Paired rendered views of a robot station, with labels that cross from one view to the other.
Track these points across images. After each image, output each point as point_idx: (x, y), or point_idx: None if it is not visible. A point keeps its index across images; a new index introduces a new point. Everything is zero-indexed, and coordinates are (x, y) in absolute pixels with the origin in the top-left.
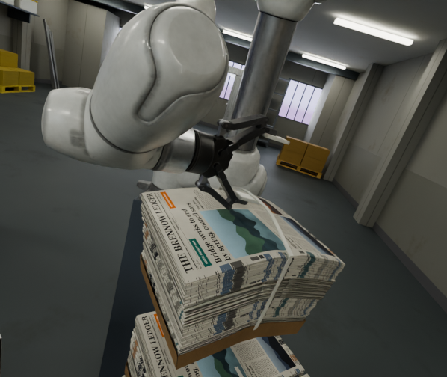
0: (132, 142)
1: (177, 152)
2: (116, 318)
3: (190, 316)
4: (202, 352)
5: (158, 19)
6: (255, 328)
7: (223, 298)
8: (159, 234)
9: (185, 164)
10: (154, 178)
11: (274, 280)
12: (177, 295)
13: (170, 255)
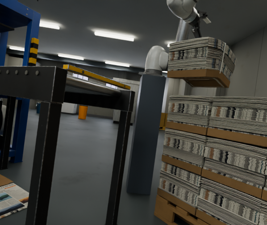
0: None
1: (194, 11)
2: (137, 138)
3: (208, 52)
4: (210, 72)
5: None
6: (219, 72)
7: (214, 50)
8: (187, 41)
9: (195, 15)
10: (148, 66)
11: (222, 52)
12: (202, 48)
13: (197, 39)
